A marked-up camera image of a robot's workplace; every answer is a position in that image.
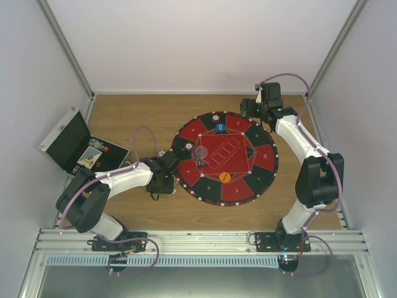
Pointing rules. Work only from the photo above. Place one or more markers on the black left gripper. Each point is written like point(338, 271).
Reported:
point(168, 190)

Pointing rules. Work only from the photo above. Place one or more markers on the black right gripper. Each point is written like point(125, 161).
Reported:
point(247, 103)

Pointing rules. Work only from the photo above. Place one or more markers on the blue small blind button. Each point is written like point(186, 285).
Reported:
point(220, 127)

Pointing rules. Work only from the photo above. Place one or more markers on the orange big blind button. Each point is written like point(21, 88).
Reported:
point(225, 177)

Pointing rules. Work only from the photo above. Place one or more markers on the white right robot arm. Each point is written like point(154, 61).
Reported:
point(319, 181)

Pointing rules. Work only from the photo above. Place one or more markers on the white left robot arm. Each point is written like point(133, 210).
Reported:
point(83, 201)

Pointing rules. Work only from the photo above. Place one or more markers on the clear round dealer button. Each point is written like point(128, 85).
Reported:
point(201, 152)

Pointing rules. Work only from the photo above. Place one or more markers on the round red black poker mat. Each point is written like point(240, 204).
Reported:
point(244, 150)

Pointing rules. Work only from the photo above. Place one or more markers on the card box in case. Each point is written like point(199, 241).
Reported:
point(90, 157)

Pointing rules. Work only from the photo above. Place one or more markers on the aluminium poker case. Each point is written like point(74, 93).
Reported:
point(69, 139)

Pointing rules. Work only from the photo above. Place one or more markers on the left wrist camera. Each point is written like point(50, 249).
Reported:
point(168, 161)

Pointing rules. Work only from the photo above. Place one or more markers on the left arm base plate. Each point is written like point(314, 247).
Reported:
point(127, 242)

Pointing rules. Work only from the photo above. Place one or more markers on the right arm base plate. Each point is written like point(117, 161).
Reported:
point(272, 242)

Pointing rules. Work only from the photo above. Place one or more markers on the front aluminium rail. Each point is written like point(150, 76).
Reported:
point(203, 242)

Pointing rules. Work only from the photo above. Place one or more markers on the slotted cable duct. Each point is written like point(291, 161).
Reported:
point(210, 261)

